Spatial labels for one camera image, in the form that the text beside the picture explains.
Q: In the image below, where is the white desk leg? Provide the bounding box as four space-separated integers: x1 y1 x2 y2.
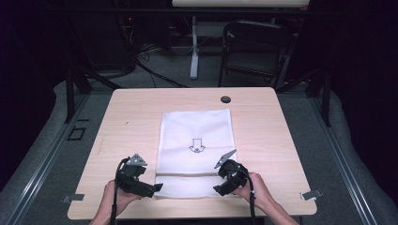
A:
189 15 201 81

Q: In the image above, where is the black folding chair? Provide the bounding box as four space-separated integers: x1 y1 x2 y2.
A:
218 20 296 89

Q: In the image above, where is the person's left hand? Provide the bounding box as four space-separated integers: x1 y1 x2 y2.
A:
104 180 144 216

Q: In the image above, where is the person's right hand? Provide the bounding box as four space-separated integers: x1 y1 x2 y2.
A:
233 172 276 214

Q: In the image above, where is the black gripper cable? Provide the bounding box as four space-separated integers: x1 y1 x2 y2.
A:
231 168 257 225
110 157 130 225

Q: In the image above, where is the black metal frame stand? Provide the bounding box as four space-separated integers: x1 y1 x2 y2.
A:
275 67 332 128
64 67 122 125

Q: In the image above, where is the white mesh laundry bag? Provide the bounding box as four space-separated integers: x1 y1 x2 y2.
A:
154 108 237 200

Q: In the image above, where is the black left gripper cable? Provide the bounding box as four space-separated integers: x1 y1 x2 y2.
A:
110 157 130 225

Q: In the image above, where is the black floor cable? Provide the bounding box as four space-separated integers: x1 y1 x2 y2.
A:
134 59 190 89

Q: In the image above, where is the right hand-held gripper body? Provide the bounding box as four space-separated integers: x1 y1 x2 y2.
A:
214 149 250 190

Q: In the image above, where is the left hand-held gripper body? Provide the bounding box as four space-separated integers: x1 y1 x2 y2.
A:
115 153 148 197

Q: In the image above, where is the grey metal table bracket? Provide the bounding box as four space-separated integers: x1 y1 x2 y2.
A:
61 193 85 203
300 188 323 202

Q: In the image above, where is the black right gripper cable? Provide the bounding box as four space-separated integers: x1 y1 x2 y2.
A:
231 168 257 225

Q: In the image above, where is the aluminium floor rail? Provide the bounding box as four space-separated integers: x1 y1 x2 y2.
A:
6 93 92 225
308 93 381 225

